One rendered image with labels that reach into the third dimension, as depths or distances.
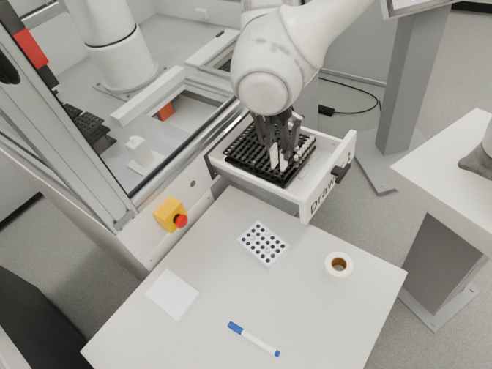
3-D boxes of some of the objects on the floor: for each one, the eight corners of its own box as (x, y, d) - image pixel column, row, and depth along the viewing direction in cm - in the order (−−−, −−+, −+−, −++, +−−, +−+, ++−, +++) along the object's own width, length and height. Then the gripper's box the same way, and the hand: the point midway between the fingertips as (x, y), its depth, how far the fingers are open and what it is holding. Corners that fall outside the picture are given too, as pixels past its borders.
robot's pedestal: (479, 292, 145) (588, 185, 87) (433, 334, 138) (517, 247, 80) (422, 245, 163) (479, 131, 106) (378, 280, 156) (414, 177, 98)
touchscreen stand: (453, 176, 186) (550, -22, 109) (377, 196, 186) (421, 12, 109) (408, 122, 219) (457, -59, 141) (343, 140, 218) (358, -33, 141)
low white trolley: (370, 347, 138) (408, 271, 81) (293, 510, 111) (269, 570, 54) (259, 277, 167) (229, 184, 109) (177, 394, 139) (78, 351, 82)
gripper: (314, 83, 68) (311, 165, 85) (252, 72, 74) (261, 151, 91) (299, 101, 64) (299, 184, 81) (235, 88, 70) (247, 168, 87)
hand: (279, 157), depth 84 cm, fingers closed
